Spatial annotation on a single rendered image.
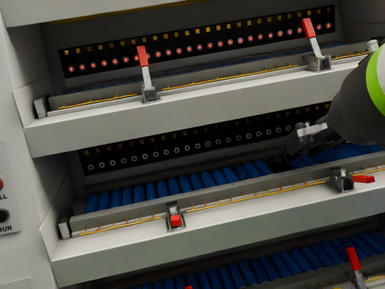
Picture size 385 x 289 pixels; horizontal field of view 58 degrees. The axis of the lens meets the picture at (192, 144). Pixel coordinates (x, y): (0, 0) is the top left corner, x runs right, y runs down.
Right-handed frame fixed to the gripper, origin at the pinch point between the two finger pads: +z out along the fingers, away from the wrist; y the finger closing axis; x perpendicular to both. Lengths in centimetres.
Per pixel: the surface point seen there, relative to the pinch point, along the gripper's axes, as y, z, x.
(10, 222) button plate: 45.5, -5.2, 2.3
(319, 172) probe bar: -0.9, -0.3, 4.6
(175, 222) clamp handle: 24.0, -9.8, 7.2
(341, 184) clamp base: -1.9, -3.8, 7.3
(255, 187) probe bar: 10.1, 0.0, 4.7
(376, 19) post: -19.2, -1.5, -19.8
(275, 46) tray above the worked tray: -3.1, 6.4, -21.8
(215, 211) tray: 17.4, -0.9, 7.0
